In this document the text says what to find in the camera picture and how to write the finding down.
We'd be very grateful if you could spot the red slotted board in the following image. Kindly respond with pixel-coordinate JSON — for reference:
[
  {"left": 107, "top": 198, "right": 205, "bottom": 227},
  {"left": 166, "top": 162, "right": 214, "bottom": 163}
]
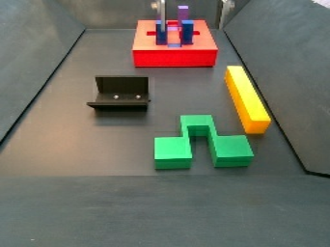
[{"left": 131, "top": 20, "right": 218, "bottom": 68}]

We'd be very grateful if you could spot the right purple block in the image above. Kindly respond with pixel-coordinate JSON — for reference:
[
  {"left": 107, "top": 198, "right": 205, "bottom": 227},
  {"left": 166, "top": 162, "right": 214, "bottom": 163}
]
[{"left": 178, "top": 5, "right": 190, "bottom": 21}]

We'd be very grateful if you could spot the long yellow block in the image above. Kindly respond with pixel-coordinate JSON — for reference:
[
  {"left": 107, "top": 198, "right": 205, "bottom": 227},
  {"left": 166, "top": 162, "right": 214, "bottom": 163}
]
[{"left": 225, "top": 66, "right": 272, "bottom": 134}]

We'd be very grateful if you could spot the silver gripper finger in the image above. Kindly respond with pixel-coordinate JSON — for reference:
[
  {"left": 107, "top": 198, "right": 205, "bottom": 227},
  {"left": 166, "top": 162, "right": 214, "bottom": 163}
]
[
  {"left": 219, "top": 0, "right": 236, "bottom": 28},
  {"left": 151, "top": 0, "right": 166, "bottom": 21}
]

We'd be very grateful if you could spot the left blue block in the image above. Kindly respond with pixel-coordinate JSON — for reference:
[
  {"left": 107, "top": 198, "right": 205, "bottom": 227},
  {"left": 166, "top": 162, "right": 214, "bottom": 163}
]
[{"left": 157, "top": 20, "right": 167, "bottom": 45}]

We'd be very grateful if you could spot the green zigzag block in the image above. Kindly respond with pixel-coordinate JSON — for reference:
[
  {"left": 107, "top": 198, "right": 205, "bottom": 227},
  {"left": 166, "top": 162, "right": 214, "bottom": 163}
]
[{"left": 154, "top": 115, "right": 254, "bottom": 170}]

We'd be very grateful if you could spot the black angle bracket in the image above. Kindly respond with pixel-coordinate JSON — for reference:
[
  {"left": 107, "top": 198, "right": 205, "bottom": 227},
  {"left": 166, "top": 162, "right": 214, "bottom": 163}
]
[{"left": 87, "top": 75, "right": 150, "bottom": 109}]

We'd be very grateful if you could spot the blue block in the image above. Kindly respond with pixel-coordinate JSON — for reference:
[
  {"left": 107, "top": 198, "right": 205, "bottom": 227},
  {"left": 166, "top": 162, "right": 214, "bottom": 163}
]
[
  {"left": 157, "top": 20, "right": 167, "bottom": 45},
  {"left": 181, "top": 20, "right": 194, "bottom": 44}
]

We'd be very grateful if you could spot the right blue block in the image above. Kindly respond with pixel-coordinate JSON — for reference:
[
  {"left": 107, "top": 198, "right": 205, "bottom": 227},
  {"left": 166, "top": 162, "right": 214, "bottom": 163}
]
[{"left": 181, "top": 20, "right": 194, "bottom": 44}]

